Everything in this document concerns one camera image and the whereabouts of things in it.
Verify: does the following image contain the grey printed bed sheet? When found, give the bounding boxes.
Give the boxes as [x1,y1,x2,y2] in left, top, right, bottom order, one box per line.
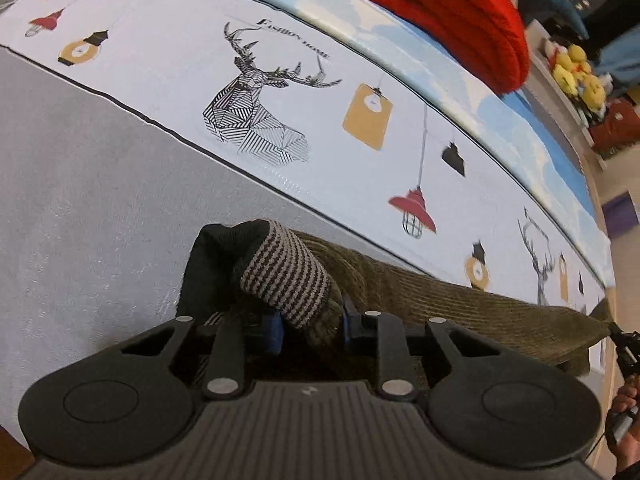
[0,0,622,449]

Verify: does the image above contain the purple box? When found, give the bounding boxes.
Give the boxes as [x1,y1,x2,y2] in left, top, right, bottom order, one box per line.
[602,191,639,240]

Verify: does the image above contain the brown plush toy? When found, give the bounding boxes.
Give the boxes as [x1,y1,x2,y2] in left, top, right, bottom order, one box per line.
[589,99,640,157]

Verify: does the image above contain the person's right hand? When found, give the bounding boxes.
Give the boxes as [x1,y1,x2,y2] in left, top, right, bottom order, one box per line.
[608,375,639,478]

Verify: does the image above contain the light blue white blanket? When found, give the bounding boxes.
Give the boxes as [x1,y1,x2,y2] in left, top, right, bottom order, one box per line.
[259,0,615,287]

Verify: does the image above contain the red knitted blanket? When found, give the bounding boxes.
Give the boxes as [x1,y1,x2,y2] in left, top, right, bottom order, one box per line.
[370,0,529,94]

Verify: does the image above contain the olive corduroy pants striped waistband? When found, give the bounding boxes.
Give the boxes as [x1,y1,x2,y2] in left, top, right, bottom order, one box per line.
[177,219,613,375]

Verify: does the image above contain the yellow plush toys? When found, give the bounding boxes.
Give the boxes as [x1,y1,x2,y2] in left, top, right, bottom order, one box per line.
[542,39,608,114]

